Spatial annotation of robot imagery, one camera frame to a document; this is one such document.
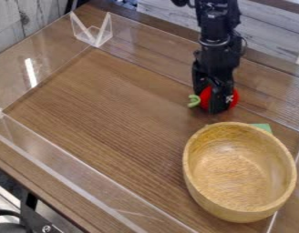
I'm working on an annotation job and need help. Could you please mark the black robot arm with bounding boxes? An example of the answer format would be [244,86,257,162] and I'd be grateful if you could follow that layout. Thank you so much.
[170,0,241,114]

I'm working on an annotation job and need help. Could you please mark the red plush strawberry toy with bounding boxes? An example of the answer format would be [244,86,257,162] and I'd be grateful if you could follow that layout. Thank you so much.
[186,86,239,110]

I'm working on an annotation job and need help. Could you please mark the wooden bowl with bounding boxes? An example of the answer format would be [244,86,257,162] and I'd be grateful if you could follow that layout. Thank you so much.
[182,122,296,223]

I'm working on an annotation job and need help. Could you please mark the clear acrylic tray wall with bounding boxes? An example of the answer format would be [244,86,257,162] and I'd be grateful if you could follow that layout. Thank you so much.
[0,108,197,233]

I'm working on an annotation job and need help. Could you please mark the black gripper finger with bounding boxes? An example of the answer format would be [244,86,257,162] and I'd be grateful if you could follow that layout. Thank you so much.
[209,81,233,114]
[192,62,209,95]

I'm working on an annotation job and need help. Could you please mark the clear acrylic corner bracket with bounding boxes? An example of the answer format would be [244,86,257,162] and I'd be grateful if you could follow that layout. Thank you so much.
[69,13,113,48]

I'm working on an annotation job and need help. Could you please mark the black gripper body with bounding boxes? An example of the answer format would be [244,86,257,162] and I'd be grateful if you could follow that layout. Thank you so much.
[193,33,241,84]

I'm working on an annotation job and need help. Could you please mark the black cable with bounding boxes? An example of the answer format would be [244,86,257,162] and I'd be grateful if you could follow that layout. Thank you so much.
[0,208,22,227]

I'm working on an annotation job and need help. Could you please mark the green sticky note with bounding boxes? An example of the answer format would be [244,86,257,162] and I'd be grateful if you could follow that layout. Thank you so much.
[251,124,272,134]

